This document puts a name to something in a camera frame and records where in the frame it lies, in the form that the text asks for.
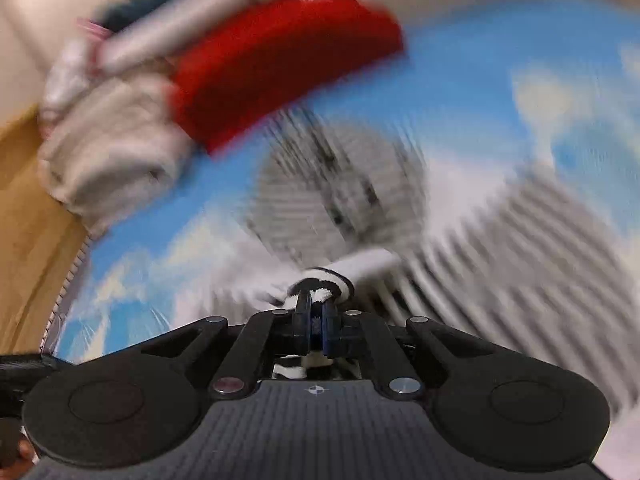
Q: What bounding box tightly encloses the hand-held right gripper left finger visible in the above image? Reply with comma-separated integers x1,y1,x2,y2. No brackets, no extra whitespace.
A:
145,291,315,402

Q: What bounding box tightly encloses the black white striped garment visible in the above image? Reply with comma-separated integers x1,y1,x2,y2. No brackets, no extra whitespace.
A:
215,120,636,411

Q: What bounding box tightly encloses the dark cloth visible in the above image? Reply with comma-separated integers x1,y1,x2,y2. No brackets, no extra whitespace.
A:
0,354,66,418

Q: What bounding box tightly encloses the blue white printed bed sheet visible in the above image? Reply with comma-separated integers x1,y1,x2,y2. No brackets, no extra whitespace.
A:
50,0,640,480

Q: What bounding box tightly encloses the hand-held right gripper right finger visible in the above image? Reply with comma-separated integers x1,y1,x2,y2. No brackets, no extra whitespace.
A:
314,300,481,402

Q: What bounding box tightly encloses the pink garment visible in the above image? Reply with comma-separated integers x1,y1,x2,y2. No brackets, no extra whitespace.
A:
75,17,113,73

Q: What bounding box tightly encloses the beige folded garment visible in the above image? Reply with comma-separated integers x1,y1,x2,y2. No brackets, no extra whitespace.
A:
37,75,193,236

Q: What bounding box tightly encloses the red knit sweater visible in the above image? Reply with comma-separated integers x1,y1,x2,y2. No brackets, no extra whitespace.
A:
167,0,406,156

